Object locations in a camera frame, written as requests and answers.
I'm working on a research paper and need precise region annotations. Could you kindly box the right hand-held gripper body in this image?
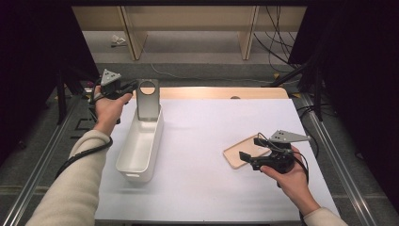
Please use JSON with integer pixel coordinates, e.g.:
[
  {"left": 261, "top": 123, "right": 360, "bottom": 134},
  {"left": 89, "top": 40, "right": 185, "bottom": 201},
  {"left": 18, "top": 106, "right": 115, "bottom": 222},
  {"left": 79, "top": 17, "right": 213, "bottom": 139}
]
[{"left": 250, "top": 129, "right": 312, "bottom": 175}]

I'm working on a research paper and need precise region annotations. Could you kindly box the wooden table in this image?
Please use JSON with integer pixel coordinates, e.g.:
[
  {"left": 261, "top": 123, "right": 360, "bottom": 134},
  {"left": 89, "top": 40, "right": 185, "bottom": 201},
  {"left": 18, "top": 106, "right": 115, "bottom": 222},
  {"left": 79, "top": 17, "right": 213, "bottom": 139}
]
[{"left": 126, "top": 87, "right": 290, "bottom": 100}]

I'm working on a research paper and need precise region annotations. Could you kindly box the person's right hand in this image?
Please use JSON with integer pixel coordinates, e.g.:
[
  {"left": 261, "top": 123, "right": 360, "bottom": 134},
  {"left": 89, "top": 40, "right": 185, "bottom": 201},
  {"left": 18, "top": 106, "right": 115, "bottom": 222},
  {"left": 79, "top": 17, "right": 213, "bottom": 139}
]
[{"left": 259, "top": 145, "right": 322, "bottom": 218}]

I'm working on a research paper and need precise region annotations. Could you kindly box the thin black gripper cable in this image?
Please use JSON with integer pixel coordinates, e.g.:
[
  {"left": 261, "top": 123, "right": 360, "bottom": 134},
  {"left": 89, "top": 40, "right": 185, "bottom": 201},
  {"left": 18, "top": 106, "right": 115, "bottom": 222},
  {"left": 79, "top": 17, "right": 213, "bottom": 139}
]
[{"left": 257, "top": 132, "right": 311, "bottom": 189}]

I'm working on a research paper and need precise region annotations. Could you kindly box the dark curtain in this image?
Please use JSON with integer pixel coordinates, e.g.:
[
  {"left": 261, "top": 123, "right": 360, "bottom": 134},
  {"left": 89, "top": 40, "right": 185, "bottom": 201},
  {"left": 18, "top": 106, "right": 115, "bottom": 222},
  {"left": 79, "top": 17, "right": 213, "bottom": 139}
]
[
  {"left": 0, "top": 0, "right": 102, "bottom": 164},
  {"left": 288, "top": 0, "right": 399, "bottom": 215}
]

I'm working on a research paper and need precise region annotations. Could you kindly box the white plastic storage box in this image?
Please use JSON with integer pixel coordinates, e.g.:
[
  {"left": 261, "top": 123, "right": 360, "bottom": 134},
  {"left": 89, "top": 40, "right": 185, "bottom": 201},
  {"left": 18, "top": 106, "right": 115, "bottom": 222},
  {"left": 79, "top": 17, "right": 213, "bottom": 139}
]
[{"left": 115, "top": 102, "right": 165, "bottom": 184}]

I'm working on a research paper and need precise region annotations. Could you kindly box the bundle of black cables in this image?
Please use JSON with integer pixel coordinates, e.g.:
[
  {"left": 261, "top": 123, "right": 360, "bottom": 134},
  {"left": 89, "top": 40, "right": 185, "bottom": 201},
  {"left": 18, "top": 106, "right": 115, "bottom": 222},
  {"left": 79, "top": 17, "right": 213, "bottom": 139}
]
[{"left": 253, "top": 5, "right": 302, "bottom": 73}]

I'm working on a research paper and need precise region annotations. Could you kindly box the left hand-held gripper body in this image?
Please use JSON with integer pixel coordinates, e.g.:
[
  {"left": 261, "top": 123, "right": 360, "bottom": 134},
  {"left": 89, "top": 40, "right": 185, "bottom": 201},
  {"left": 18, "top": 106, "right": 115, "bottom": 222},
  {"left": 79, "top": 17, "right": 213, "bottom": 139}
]
[{"left": 99, "top": 68, "right": 126, "bottom": 101}]

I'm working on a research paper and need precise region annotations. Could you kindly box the white crumpled paper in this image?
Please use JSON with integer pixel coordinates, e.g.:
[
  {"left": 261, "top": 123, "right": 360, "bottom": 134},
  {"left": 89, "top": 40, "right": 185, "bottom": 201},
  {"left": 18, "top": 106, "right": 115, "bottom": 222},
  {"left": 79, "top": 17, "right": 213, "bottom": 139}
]
[{"left": 110, "top": 34, "right": 127, "bottom": 49}]

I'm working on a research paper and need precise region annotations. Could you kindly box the beige phone case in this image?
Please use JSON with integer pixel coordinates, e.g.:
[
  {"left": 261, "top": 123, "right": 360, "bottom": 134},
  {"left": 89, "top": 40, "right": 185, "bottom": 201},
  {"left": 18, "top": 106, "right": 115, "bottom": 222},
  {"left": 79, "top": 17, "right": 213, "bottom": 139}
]
[{"left": 222, "top": 134, "right": 272, "bottom": 170}]

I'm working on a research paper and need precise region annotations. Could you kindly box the person's left hand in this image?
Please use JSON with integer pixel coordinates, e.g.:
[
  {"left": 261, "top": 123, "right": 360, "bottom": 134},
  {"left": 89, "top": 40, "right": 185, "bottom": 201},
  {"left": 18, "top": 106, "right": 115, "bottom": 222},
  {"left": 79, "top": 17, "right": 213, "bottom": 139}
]
[{"left": 93, "top": 86, "right": 134, "bottom": 135}]

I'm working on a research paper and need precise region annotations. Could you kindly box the aluminium floor rail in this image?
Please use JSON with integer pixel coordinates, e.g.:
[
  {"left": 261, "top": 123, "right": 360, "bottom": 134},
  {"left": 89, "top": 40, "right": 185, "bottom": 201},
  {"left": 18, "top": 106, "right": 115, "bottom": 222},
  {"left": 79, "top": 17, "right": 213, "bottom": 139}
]
[
  {"left": 300, "top": 93, "right": 377, "bottom": 226},
  {"left": 0, "top": 93, "right": 83, "bottom": 226}
]

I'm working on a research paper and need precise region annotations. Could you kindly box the grey translucent phone case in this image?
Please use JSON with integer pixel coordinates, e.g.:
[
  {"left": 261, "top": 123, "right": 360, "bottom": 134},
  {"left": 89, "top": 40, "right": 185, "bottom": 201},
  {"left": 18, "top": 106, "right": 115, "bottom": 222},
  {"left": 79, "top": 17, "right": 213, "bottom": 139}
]
[{"left": 135, "top": 78, "right": 162, "bottom": 122}]

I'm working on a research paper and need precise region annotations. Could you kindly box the black metal stand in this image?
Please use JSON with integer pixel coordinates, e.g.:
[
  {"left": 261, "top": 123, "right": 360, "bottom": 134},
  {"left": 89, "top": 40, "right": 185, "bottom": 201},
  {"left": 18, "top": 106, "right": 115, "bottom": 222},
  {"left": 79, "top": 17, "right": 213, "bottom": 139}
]
[
  {"left": 56, "top": 62, "right": 102, "bottom": 126},
  {"left": 269, "top": 55, "right": 324, "bottom": 121}
]

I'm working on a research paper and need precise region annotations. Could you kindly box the wooden shelf unit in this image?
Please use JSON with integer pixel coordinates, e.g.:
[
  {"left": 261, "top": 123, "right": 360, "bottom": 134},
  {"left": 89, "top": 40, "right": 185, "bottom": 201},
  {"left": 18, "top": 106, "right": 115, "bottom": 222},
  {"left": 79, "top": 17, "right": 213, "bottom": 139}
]
[{"left": 71, "top": 5, "right": 308, "bottom": 61}]

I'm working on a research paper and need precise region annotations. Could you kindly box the white table sheet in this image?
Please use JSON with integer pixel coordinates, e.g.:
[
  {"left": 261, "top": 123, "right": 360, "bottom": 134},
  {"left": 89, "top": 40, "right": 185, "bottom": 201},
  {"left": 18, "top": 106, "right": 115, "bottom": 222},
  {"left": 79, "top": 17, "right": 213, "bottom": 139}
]
[{"left": 93, "top": 98, "right": 341, "bottom": 222}]

